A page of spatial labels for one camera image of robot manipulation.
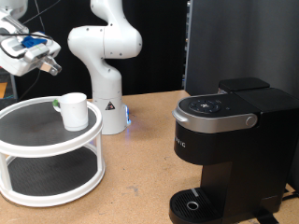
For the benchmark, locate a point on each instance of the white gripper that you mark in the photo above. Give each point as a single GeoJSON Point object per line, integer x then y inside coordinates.
{"type": "Point", "coordinates": [12, 59]}

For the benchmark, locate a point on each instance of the black Keurig coffee machine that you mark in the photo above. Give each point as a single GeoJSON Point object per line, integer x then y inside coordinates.
{"type": "Point", "coordinates": [249, 155]}

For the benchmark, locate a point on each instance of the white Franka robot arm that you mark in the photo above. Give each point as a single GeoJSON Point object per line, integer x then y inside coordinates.
{"type": "Point", "coordinates": [106, 77]}

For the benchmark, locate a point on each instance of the white two-tier turntable shelf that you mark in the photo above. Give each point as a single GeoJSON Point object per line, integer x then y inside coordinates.
{"type": "Point", "coordinates": [37, 130]}

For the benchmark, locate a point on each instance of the black backdrop curtain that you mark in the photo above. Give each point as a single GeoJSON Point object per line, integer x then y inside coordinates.
{"type": "Point", "coordinates": [155, 71]}

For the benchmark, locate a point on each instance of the dark grey partition panel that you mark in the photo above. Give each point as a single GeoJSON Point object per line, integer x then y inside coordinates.
{"type": "Point", "coordinates": [233, 37]}

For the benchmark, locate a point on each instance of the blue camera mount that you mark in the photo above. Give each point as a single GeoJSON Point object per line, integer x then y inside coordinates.
{"type": "Point", "coordinates": [31, 41]}

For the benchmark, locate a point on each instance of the grey metal shelf post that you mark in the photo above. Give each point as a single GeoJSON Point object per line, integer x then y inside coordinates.
{"type": "Point", "coordinates": [13, 85]}

